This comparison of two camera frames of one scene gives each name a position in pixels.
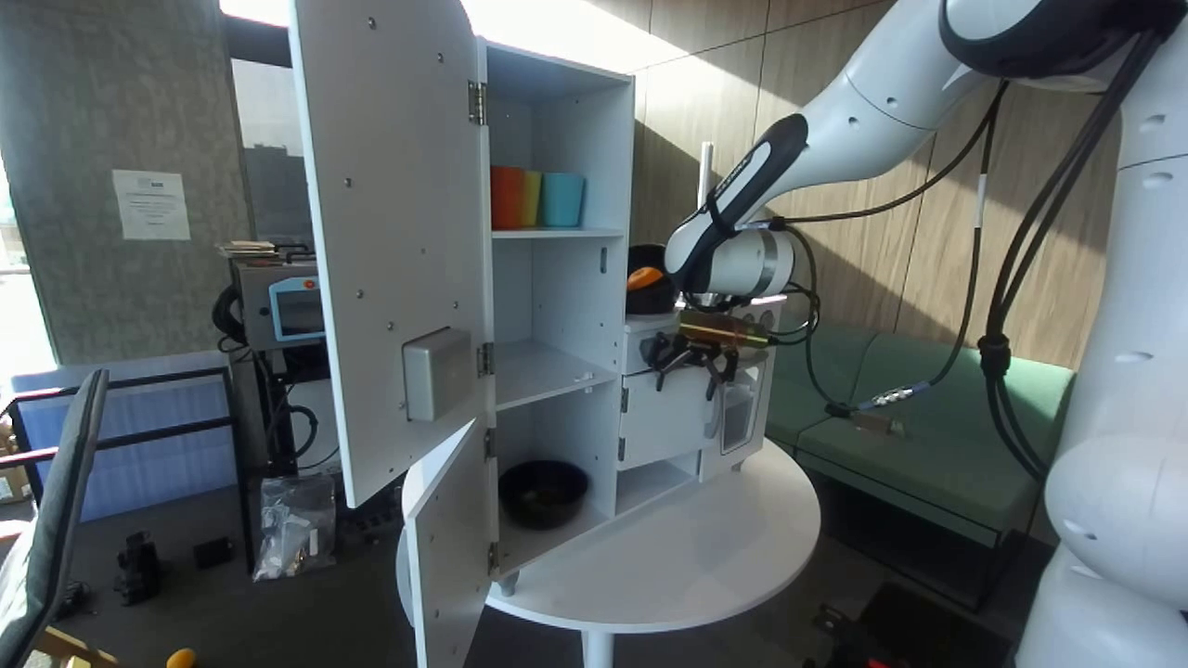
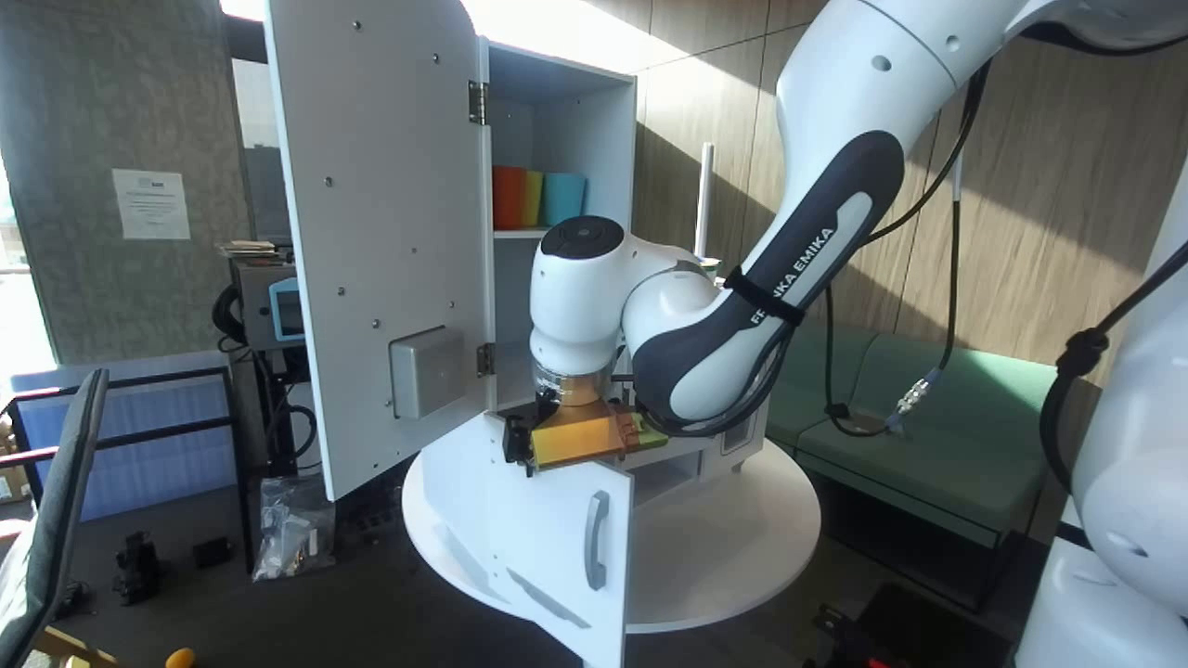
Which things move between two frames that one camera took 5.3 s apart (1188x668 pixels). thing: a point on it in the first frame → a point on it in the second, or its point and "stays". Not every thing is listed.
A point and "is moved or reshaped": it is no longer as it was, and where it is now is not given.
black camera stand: x=63 y=528 stays
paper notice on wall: x=149 y=205 stays
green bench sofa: x=947 y=428 stays
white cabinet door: x=396 y=158 is moved or reshaped
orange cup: x=506 y=197 stays
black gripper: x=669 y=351 → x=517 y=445
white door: x=445 y=547 → x=563 y=547
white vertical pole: x=707 y=162 stays
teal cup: x=564 y=197 stays
